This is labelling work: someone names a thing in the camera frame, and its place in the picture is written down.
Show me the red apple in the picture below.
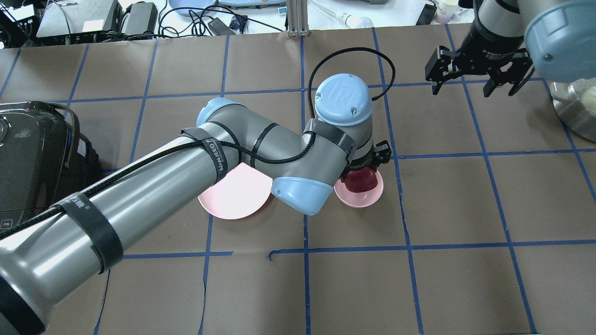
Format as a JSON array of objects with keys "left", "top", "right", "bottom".
[{"left": 344, "top": 167, "right": 378, "bottom": 193}]

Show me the light blue plate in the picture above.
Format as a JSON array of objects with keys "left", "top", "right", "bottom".
[{"left": 168, "top": 0, "right": 218, "bottom": 17}]

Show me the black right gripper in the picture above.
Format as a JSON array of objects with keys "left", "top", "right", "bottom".
[{"left": 424, "top": 21, "right": 535, "bottom": 98}]

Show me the steel pot with yellow items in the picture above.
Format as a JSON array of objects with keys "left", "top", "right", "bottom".
[{"left": 549, "top": 78, "right": 596, "bottom": 142}]

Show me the aluminium frame post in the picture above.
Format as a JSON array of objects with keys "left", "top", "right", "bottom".
[{"left": 286, "top": 0, "right": 310, "bottom": 38}]

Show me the black power adapter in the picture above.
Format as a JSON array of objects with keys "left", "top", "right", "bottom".
[{"left": 121, "top": 2, "right": 157, "bottom": 35}]

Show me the pink bowl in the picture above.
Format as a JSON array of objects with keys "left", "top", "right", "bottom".
[{"left": 334, "top": 171, "right": 385, "bottom": 208}]

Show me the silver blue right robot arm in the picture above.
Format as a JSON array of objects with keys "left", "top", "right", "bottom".
[{"left": 424, "top": 0, "right": 596, "bottom": 97}]

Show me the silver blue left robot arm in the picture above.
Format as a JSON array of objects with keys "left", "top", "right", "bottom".
[{"left": 0, "top": 74, "right": 391, "bottom": 335}]

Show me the white paper cup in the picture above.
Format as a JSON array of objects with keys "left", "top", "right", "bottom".
[{"left": 435, "top": 0, "right": 460, "bottom": 25}]

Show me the black phone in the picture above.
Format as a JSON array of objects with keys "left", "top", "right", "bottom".
[{"left": 415, "top": 4, "right": 438, "bottom": 26}]

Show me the pink plate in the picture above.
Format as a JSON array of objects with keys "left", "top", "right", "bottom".
[{"left": 198, "top": 163, "right": 273, "bottom": 220}]

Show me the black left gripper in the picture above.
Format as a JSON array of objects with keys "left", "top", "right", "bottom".
[{"left": 339, "top": 140, "right": 392, "bottom": 182}]

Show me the dark grey rice cooker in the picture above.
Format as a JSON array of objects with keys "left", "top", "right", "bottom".
[{"left": 0, "top": 101, "right": 100, "bottom": 233}]

